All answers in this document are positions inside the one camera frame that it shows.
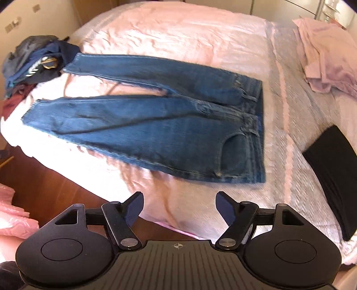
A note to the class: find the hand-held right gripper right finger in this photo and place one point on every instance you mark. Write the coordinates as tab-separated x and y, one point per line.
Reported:
224	207

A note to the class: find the blue denim jeans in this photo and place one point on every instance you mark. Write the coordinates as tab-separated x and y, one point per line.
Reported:
167	133

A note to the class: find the dark cloth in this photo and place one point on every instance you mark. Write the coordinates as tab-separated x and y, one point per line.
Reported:
8	276

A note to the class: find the maroon garment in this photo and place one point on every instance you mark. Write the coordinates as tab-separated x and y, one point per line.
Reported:
15	100

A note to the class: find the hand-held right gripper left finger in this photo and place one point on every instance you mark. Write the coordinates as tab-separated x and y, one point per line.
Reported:
134	207

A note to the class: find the grey crumpled garment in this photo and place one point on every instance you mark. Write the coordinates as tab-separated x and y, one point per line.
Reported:
25	50

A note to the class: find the pink crumpled garment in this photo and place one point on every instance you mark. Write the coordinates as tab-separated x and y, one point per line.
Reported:
326	61

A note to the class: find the navy garment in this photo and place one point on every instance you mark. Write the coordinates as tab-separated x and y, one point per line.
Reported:
65	54

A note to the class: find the wall socket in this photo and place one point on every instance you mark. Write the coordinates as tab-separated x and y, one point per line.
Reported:
36	8
12	24

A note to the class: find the pink glossy cloth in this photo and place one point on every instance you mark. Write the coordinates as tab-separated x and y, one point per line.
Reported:
11	220

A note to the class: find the black folded cloth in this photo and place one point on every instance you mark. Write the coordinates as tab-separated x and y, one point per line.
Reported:
332	173

